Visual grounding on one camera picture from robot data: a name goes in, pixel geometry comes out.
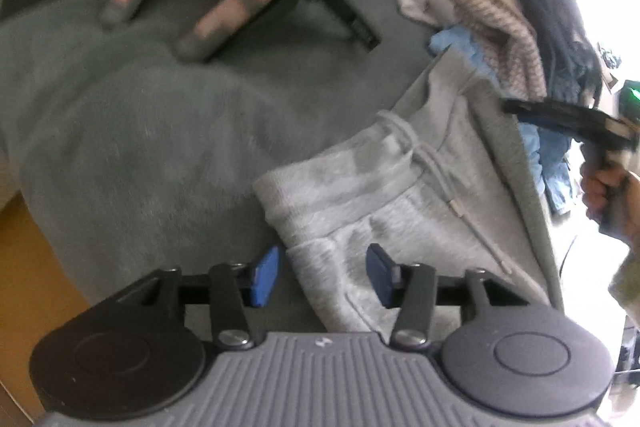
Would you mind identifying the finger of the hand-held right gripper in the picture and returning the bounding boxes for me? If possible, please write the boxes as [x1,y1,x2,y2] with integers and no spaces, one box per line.
[501,98,629,144]

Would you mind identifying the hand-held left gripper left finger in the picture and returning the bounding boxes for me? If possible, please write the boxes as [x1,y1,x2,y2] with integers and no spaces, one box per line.
[119,246,286,351]

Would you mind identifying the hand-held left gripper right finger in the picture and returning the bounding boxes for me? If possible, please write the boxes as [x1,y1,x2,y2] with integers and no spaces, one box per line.
[366,244,531,352]

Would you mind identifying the grey sweatpants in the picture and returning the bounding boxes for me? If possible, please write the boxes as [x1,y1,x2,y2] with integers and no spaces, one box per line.
[252,42,566,339]

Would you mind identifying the person's right forearm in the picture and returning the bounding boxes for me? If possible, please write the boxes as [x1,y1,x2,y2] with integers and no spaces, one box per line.
[606,252,640,325]

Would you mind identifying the person's right hand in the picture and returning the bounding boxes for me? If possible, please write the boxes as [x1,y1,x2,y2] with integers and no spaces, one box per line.
[580,164,640,259]

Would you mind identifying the light blue garment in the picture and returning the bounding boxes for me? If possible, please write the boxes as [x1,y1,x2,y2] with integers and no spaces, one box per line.
[429,24,575,216]

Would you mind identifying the striped knit garment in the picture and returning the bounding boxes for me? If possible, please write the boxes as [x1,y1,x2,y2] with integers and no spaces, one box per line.
[450,0,549,104]

